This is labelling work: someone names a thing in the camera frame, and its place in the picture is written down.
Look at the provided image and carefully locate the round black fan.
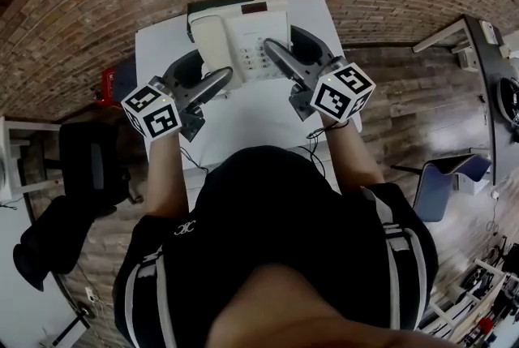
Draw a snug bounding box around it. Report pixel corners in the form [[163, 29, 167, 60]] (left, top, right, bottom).
[[496, 76, 519, 124]]

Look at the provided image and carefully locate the dark green box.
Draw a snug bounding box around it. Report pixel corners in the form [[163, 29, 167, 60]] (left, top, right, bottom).
[[186, 0, 255, 43]]

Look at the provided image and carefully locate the narrow white desk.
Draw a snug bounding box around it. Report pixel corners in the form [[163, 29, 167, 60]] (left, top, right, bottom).
[[411, 16, 468, 54]]

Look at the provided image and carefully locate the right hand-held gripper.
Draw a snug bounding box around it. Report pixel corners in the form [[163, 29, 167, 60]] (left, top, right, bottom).
[[263, 25, 377, 123]]

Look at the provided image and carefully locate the black desk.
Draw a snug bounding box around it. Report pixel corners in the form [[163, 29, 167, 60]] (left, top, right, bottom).
[[461, 13, 519, 186]]

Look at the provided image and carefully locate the white equipment rack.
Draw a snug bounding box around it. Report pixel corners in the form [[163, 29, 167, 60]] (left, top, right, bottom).
[[421, 244, 519, 346]]

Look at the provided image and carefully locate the person's right forearm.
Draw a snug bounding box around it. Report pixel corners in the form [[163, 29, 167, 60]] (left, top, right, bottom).
[[321, 117, 386, 194]]

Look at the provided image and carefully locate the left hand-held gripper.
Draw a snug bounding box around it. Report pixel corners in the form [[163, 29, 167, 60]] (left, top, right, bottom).
[[120, 49, 235, 144]]

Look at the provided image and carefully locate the black tripod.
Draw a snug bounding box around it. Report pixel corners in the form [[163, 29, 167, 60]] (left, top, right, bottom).
[[50, 307, 92, 347]]

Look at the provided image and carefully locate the black shirt with white stripes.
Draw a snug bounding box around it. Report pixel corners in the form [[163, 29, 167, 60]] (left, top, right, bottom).
[[113, 145, 440, 348]]

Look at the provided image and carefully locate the black office chair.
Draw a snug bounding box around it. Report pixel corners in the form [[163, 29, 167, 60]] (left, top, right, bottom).
[[58, 121, 144, 214]]

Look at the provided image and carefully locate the red box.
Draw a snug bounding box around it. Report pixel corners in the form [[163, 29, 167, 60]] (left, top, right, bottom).
[[99, 68, 122, 109]]

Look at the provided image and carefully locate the small white box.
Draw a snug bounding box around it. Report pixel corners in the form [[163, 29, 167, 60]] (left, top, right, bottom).
[[480, 19, 503, 45]]

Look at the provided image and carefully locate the blue chair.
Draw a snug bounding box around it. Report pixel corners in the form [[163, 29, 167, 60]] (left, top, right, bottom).
[[390, 153, 494, 224]]

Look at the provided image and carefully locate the person's face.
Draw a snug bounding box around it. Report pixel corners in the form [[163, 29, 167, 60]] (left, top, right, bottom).
[[206, 263, 519, 348]]

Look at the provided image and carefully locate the person's left forearm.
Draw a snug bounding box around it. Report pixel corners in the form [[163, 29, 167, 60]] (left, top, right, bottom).
[[144, 133, 192, 218]]

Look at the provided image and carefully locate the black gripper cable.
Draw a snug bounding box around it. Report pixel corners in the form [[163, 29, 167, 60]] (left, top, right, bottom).
[[306, 119, 350, 179], [178, 145, 210, 174]]

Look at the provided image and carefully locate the dark blue bag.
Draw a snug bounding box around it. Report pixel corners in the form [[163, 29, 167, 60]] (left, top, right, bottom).
[[113, 57, 139, 104]]

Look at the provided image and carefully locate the white side table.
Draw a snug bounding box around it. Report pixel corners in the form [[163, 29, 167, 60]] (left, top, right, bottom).
[[0, 114, 62, 202]]

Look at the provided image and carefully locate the white telephone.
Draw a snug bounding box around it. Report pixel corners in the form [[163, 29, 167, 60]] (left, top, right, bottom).
[[189, 0, 292, 87]]

